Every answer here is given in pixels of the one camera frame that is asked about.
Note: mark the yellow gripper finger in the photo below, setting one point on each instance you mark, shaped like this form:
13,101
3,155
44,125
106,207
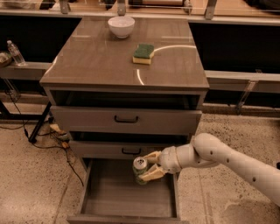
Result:
155,172
153,158

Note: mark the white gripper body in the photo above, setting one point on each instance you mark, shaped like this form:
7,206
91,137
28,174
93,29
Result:
170,159

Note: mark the green soda can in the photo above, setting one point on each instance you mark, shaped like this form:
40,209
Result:
140,166

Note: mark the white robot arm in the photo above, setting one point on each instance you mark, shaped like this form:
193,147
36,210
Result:
206,150

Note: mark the bottom grey open drawer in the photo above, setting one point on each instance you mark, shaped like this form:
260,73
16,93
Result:
112,196

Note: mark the grey drawer cabinet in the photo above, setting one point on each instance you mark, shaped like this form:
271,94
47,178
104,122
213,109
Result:
94,69

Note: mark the middle grey drawer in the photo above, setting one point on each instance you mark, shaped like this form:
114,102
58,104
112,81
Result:
110,150

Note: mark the top grey drawer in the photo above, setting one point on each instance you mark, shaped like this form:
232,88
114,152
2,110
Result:
127,120

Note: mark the green and yellow sponge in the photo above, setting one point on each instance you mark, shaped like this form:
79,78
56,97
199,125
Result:
143,54

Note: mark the black table leg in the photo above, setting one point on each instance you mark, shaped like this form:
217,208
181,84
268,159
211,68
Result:
32,137

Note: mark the white ceramic bowl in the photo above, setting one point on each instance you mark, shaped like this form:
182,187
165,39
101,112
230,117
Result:
121,26

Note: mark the clear plastic water bottle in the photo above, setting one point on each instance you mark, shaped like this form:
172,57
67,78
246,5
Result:
15,53

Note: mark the round dish on shelf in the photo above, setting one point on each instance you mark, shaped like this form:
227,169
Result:
5,59

